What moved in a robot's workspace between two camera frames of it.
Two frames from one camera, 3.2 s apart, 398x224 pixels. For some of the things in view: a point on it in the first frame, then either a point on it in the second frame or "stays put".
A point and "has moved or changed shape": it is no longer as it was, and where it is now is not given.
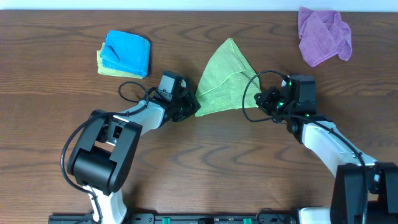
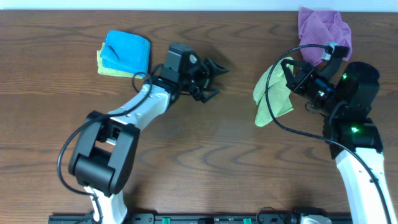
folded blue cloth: (126, 51) stays put
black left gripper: (194, 106) to (211, 69)
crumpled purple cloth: (323, 34) stays put
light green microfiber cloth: (230, 83) has moved or changed shape
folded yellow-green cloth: (104, 70) stays put
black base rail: (260, 218) stays put
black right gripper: (265, 98) to (310, 73)
